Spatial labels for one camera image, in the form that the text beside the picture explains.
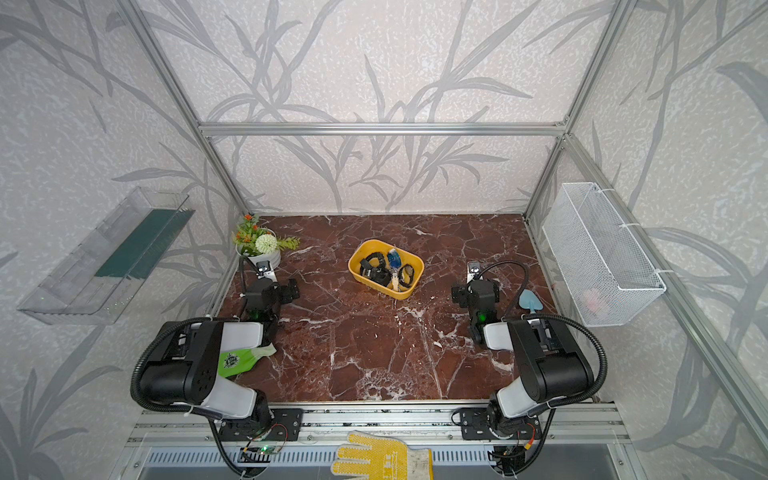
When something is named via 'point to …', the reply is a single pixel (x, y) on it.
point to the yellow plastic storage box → (374, 245)
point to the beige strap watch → (395, 281)
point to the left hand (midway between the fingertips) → (277, 278)
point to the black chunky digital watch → (366, 268)
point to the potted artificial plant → (261, 244)
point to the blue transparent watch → (395, 259)
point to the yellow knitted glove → (387, 459)
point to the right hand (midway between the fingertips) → (474, 278)
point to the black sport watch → (381, 275)
